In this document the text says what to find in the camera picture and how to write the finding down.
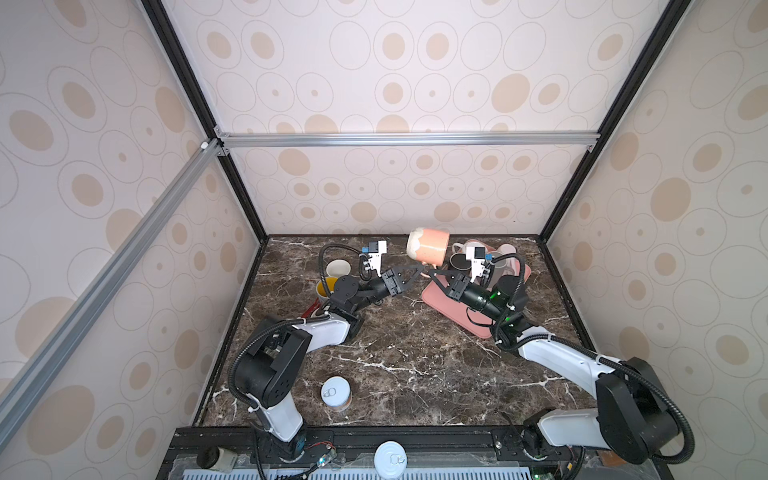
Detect grey mug white interior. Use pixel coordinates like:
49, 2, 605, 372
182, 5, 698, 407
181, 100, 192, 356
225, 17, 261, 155
325, 259, 352, 278

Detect blue butterfly mug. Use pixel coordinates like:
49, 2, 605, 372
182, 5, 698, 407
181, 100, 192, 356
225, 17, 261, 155
316, 277, 338, 302

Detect cream and pink mug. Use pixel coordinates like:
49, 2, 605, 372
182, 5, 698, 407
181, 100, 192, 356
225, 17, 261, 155
406, 227, 450, 268

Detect pale pink mug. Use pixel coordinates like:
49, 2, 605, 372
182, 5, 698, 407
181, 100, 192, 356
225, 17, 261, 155
497, 244, 517, 256

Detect black mug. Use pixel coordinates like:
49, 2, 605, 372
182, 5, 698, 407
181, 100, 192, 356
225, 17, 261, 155
449, 253, 472, 272

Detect grey mug handle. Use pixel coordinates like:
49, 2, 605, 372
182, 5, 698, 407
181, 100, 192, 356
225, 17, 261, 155
492, 258, 519, 282

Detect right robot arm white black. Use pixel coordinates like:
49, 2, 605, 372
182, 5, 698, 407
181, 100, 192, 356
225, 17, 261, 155
427, 269, 696, 464

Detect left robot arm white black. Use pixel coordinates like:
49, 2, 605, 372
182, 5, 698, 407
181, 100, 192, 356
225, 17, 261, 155
228, 266, 424, 444

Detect orange label tin can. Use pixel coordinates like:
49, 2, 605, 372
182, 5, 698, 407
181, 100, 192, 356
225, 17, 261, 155
320, 376, 352, 411

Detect back aluminium crossbar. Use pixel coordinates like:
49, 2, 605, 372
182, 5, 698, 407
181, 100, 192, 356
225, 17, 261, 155
220, 130, 600, 149

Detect aluminium crossbar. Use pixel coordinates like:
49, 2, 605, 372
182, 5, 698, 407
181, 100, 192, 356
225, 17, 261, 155
1, 138, 223, 449
220, 130, 600, 149

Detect left aluminium crossbar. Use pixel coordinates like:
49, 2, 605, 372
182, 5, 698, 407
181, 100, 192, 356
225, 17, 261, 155
1, 138, 223, 449

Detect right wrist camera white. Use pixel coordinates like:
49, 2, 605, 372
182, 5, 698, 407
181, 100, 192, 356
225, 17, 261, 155
465, 248, 490, 282

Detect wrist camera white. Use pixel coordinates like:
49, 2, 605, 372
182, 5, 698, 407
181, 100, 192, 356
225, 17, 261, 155
465, 248, 490, 282
360, 240, 388, 280

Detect red handled metal tongs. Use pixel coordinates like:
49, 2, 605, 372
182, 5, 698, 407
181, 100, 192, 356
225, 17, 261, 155
301, 299, 322, 319

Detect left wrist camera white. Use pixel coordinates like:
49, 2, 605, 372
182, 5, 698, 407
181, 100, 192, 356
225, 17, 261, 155
360, 240, 388, 280

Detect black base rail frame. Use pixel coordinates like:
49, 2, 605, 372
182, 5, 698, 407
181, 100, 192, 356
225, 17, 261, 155
157, 426, 672, 479

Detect white can on rail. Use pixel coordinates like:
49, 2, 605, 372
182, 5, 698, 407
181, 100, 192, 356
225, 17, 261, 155
374, 440, 408, 480

